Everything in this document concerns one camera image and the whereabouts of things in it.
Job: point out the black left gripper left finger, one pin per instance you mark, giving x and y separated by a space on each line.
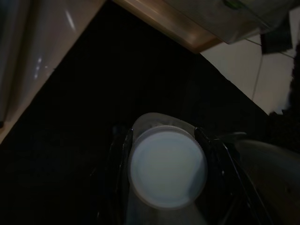
114 178

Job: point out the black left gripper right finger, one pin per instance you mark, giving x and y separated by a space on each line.
222 182

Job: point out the small white-lidded clear jar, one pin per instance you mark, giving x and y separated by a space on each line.
167 166

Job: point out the silver fridge door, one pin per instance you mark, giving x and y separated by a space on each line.
164 21

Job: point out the black carpet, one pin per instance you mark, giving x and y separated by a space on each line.
117 70

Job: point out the black foam mat tile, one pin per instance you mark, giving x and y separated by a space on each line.
295 93

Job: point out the small black foam piece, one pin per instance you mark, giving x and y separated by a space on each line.
276 44

